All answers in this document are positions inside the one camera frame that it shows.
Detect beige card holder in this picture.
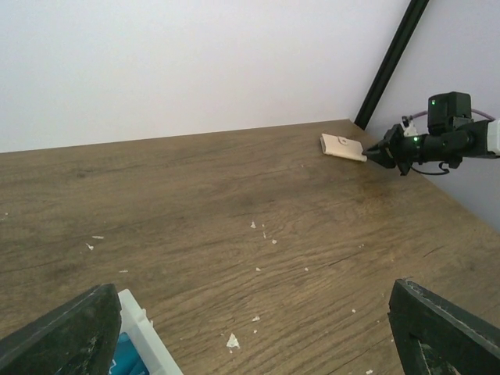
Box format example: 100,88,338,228
320,134,367,163

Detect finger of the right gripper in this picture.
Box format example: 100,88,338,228
362,145,391,160
367,154,396,169

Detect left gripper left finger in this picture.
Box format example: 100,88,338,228
1,284,121,374

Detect blue vip card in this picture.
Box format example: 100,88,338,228
108,332,149,375

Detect white plastic bin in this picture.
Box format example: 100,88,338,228
118,289,182,374

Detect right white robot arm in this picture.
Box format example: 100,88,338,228
362,91,499,176

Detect right black frame post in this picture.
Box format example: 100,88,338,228
354,0,429,130

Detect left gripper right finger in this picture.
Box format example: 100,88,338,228
387,279,499,374

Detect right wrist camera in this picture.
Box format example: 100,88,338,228
400,116,418,138

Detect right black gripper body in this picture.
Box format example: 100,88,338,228
380,91,491,176

